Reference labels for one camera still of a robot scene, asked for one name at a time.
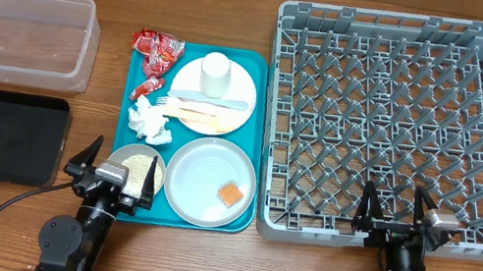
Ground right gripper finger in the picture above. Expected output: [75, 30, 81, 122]
[413, 185, 438, 229]
[350, 180, 385, 231]

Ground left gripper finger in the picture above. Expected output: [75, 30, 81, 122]
[63, 135, 104, 178]
[140, 156, 158, 201]

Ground small grey bowl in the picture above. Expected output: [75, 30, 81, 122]
[109, 143, 166, 193]

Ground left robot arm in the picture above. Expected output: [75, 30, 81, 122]
[34, 136, 158, 271]

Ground grey dishwasher rack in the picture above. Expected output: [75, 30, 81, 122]
[256, 0, 483, 261]

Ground white rice grains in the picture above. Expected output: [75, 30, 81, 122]
[122, 154, 164, 192]

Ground grey round plate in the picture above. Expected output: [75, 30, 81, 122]
[163, 136, 257, 229]

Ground crumpled white napkin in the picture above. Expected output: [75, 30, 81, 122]
[128, 96, 173, 145]

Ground orange sponge cube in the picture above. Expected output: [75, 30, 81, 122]
[217, 183, 243, 208]

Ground white plastic fork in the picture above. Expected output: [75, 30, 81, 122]
[155, 96, 228, 117]

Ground teal plastic tray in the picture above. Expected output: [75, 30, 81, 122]
[110, 47, 268, 233]

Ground white round plate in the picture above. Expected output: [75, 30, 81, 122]
[170, 56, 257, 136]

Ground yellow plastic spoon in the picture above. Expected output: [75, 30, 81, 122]
[161, 105, 235, 132]

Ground small red sauce packet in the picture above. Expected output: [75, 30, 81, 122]
[130, 76, 165, 101]

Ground light blue plastic knife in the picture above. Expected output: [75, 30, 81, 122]
[167, 89, 248, 111]

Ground clear plastic bin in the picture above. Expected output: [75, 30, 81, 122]
[0, 0, 101, 93]

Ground large red snack wrapper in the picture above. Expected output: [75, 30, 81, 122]
[131, 27, 186, 78]

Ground white paper cup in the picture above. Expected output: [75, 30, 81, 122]
[199, 52, 232, 99]

